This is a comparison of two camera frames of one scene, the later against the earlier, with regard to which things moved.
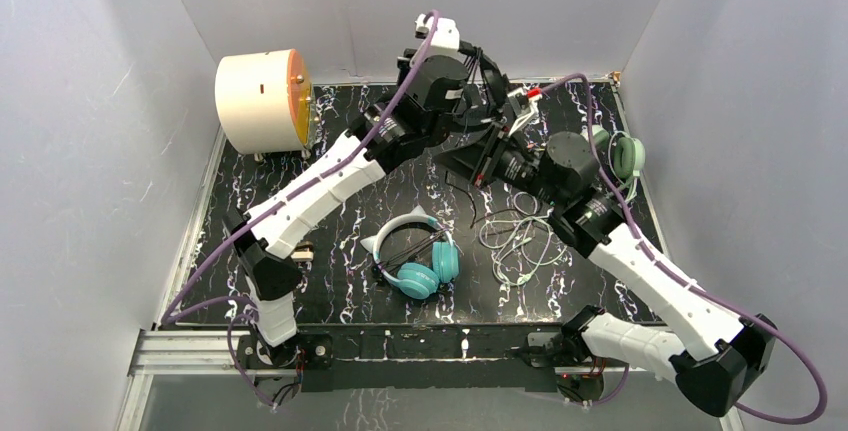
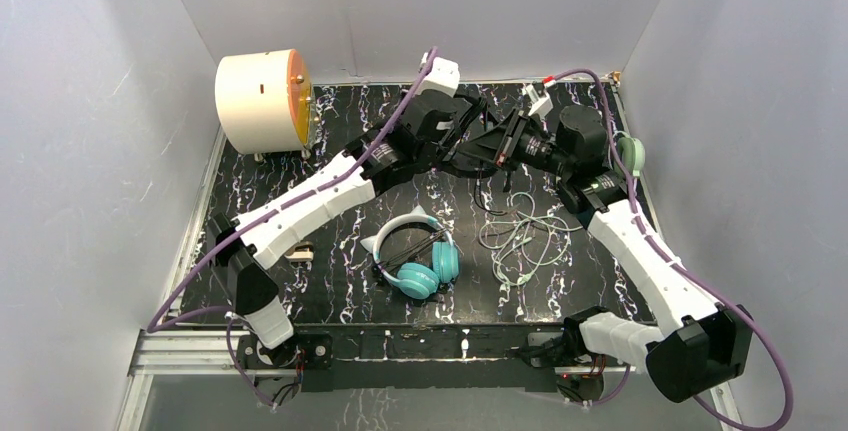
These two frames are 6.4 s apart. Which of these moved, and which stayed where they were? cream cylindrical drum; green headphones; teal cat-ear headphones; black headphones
Moved: black headphones
Stayed: green headphones; cream cylindrical drum; teal cat-ear headphones
